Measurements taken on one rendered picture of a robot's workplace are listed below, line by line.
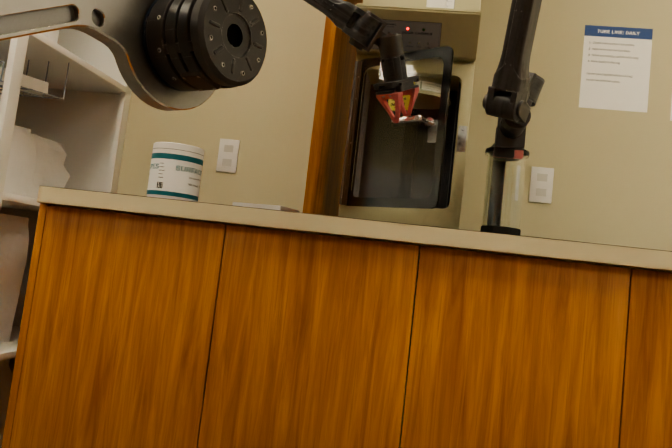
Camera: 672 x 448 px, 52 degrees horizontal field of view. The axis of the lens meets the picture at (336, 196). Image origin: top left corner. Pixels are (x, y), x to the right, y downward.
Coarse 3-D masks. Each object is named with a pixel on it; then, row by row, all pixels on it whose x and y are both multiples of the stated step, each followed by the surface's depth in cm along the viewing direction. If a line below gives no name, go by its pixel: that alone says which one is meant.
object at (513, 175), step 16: (496, 160) 169; (512, 160) 168; (496, 176) 169; (512, 176) 168; (496, 192) 168; (512, 192) 167; (496, 208) 167; (512, 208) 167; (496, 224) 167; (512, 224) 167
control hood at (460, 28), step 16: (384, 16) 178; (400, 16) 177; (416, 16) 176; (432, 16) 176; (448, 16) 175; (464, 16) 174; (480, 16) 174; (448, 32) 178; (464, 32) 177; (464, 48) 180
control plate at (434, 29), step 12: (396, 24) 179; (408, 24) 178; (420, 24) 178; (432, 24) 177; (408, 36) 180; (420, 36) 180; (432, 36) 179; (372, 48) 184; (408, 48) 182; (420, 48) 182
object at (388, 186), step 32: (416, 64) 172; (448, 64) 165; (448, 96) 164; (384, 128) 176; (416, 128) 169; (352, 160) 182; (384, 160) 175; (416, 160) 168; (352, 192) 180; (384, 192) 173; (416, 192) 166
